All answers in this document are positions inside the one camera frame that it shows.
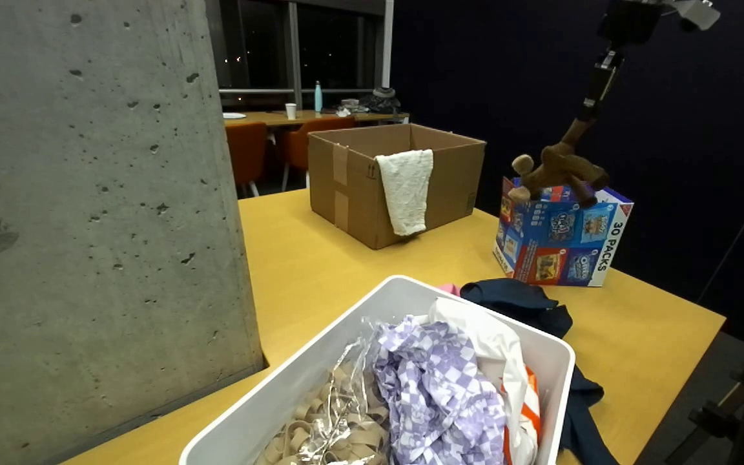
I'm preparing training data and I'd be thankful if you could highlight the grey bag pile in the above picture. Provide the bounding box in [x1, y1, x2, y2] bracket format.
[335, 84, 405, 115]

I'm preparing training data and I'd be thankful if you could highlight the brown plush toy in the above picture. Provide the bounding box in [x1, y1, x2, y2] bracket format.
[508, 115, 613, 208]

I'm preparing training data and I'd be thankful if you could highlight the blue printed cardboard box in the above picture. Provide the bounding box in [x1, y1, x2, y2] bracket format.
[490, 176, 637, 288]

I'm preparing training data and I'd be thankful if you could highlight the white window frame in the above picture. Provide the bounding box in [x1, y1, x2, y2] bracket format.
[206, 0, 397, 98]

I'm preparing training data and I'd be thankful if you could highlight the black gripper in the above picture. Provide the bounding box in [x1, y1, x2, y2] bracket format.
[573, 0, 677, 124]

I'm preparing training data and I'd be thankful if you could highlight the brown cardboard box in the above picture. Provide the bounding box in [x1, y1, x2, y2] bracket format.
[304, 120, 489, 253]

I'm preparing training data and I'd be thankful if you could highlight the white plastic washing basket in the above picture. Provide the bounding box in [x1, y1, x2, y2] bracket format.
[176, 273, 579, 465]

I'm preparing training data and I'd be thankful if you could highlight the concrete pillar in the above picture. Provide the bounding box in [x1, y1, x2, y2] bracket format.
[0, 0, 268, 465]

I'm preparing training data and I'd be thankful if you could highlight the purple checkered cloth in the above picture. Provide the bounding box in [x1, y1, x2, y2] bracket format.
[368, 305, 511, 465]

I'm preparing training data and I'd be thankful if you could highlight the crumpled tan plastic bag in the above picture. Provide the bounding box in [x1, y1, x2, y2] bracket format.
[252, 337, 392, 465]

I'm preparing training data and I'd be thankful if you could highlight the white towel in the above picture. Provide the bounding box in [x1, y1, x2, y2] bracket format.
[374, 146, 437, 240]

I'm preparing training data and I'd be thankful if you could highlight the white cloth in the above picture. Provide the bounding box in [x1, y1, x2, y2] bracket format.
[434, 291, 543, 465]

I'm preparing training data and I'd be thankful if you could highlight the long wooden desk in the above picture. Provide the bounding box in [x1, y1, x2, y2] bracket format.
[220, 107, 410, 132]

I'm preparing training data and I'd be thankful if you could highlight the orange fabric item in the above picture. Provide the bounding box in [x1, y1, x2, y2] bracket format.
[498, 370, 547, 465]

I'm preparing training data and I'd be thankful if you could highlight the navy blue cloth garment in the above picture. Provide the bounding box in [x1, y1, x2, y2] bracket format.
[456, 277, 619, 465]

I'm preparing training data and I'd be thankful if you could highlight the silver wrist camera bar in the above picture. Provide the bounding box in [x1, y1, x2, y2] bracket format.
[664, 0, 722, 34]

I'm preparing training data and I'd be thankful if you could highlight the orange chair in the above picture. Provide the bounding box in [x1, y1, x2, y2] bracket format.
[279, 115, 356, 190]
[224, 120, 270, 198]

